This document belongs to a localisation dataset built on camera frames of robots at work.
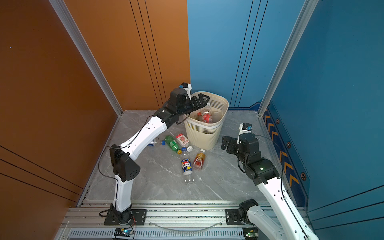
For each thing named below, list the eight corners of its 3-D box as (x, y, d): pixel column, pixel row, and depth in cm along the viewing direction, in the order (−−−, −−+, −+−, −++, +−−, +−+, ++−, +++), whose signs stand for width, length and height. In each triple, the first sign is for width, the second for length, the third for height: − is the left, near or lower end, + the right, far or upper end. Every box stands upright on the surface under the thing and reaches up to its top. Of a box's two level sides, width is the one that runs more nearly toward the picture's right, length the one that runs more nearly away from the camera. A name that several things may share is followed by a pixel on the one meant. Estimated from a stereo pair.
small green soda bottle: (177, 157, 96) (176, 153, 92) (165, 141, 104) (164, 137, 100) (183, 153, 98) (183, 149, 94) (171, 138, 106) (170, 133, 102)
